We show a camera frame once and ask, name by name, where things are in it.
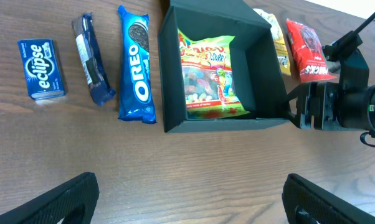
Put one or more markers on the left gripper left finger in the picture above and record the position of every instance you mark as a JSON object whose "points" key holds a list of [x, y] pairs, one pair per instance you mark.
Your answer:
{"points": [[74, 201]]}

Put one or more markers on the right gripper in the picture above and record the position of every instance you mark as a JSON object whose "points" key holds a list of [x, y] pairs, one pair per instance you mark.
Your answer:
{"points": [[316, 106]]}

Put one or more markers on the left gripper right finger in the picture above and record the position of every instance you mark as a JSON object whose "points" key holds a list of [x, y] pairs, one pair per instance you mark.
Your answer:
{"points": [[305, 202]]}

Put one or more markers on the red Hacks candy bag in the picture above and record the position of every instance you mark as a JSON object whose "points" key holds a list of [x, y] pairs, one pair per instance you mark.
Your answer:
{"points": [[307, 52]]}

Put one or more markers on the yellow Hacks candy bag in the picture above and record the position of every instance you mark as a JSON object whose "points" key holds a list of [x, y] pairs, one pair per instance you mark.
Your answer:
{"points": [[278, 40]]}

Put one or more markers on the green gummy candy bag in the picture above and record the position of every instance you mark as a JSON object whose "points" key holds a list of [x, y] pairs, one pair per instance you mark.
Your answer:
{"points": [[208, 80]]}

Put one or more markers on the blue Oreo cookie pack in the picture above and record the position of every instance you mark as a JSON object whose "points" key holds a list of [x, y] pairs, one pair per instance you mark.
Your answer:
{"points": [[136, 101]]}

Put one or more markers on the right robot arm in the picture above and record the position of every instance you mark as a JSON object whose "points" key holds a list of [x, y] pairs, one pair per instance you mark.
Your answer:
{"points": [[356, 111]]}

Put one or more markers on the dark green open box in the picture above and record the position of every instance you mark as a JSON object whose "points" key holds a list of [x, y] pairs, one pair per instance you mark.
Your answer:
{"points": [[257, 76]]}

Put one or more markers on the blue Eclipse mint box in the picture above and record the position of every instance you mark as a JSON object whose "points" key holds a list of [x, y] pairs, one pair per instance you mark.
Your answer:
{"points": [[42, 70]]}

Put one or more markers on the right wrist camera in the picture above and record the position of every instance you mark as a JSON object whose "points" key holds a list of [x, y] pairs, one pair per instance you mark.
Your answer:
{"points": [[354, 71]]}

